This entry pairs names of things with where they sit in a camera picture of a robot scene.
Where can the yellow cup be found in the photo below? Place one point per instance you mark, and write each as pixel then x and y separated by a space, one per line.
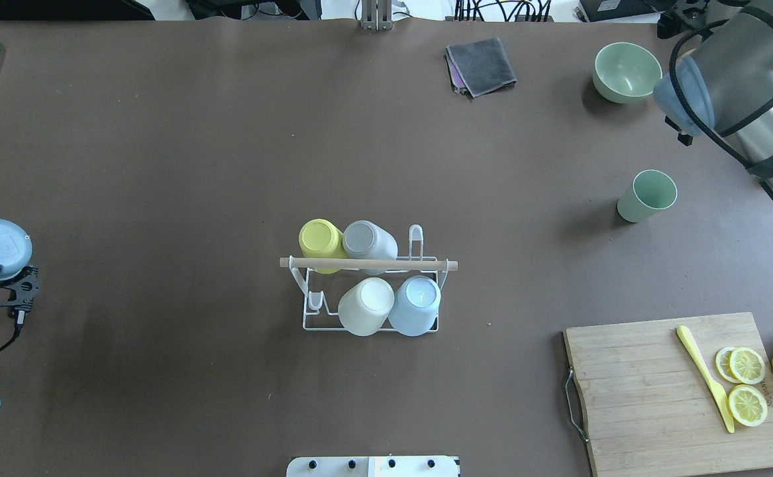
pixel 319 238

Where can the green cup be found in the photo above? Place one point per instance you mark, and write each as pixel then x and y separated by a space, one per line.
pixel 650 192

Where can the yellow plastic knife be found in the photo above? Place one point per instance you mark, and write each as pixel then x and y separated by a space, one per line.
pixel 716 390

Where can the lemon slice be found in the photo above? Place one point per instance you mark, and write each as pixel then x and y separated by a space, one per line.
pixel 740 365
pixel 747 405

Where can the light blue cup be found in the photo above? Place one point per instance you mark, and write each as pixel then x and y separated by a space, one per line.
pixel 415 306

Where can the grey cup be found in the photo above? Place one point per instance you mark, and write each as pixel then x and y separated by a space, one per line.
pixel 365 240

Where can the green bowl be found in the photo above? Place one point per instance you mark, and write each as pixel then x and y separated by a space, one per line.
pixel 625 73

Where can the white cup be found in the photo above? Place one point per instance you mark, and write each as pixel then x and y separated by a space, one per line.
pixel 364 308

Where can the grey folded cloth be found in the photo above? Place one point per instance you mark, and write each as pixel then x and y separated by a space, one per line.
pixel 478 68

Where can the white wire cup holder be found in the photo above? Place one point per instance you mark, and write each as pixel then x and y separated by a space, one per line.
pixel 395 292

